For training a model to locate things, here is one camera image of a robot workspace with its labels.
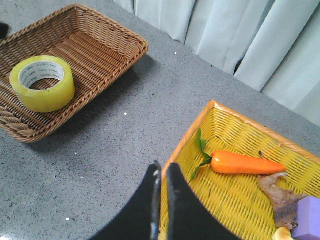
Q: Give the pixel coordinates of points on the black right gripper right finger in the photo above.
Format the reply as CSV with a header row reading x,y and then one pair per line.
x,y
188,218

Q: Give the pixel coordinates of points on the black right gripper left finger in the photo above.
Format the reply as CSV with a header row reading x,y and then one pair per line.
x,y
139,219

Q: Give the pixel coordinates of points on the yellow-green tape roll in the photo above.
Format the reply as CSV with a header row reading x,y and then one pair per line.
x,y
37,68

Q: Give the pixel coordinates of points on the yellow woven basket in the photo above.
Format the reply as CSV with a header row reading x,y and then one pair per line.
x,y
235,199

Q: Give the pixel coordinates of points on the orange plastic carrot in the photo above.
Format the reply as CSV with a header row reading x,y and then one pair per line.
x,y
226,162

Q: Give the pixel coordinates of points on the beige bread toy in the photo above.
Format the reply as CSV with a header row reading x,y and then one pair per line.
x,y
282,233

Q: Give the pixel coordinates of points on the brown toy animal figure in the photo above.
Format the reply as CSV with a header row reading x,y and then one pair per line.
x,y
284,202

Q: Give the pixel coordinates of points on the purple foam block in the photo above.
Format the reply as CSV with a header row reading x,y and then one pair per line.
x,y
308,218

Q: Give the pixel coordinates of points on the brown wicker basket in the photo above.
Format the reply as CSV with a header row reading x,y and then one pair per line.
x,y
98,49

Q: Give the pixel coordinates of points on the white curtain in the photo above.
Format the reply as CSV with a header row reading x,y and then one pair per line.
x,y
273,46

